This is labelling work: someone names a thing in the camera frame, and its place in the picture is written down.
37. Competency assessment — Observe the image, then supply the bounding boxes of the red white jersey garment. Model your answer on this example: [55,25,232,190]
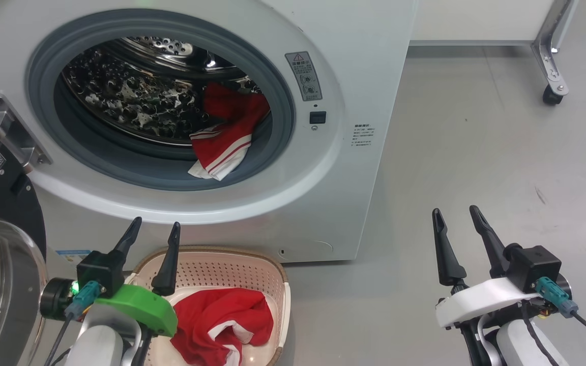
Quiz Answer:
[170,288,275,366]
[188,83,272,181]

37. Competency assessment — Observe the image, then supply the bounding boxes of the stainless steel washing machine drum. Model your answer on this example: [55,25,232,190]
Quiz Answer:
[62,36,263,148]

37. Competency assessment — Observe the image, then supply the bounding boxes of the black round glass washer door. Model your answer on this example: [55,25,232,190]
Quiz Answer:
[0,114,48,366]

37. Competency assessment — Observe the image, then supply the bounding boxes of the metal partition leg with caster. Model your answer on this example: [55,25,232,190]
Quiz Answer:
[531,0,578,106]

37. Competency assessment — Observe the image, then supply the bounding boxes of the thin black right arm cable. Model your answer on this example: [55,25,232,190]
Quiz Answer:
[519,300,561,366]

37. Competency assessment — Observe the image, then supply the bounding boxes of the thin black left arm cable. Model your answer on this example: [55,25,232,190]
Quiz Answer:
[130,328,154,366]

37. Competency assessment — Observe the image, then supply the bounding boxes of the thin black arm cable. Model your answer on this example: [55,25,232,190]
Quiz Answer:
[519,300,561,366]
[130,328,154,366]

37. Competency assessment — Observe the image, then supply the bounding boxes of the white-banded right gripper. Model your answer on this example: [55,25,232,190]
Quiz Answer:
[432,205,540,328]

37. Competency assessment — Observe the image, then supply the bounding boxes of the white partition panel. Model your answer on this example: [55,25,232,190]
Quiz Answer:
[409,0,558,46]

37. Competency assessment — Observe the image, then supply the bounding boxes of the white front-load washing machine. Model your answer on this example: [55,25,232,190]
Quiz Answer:
[0,0,418,263]

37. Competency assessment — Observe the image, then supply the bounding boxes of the blue energy label sticker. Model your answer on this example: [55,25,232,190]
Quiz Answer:
[56,249,92,265]

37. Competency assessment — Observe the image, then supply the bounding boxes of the cream perforated laundry basket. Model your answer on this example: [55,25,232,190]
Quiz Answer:
[123,247,292,366]

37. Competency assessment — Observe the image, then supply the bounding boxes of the grey warning label sticker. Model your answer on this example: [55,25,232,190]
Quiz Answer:
[285,51,323,101]

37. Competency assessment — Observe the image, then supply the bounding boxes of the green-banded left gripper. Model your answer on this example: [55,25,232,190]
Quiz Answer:
[40,217,182,337]

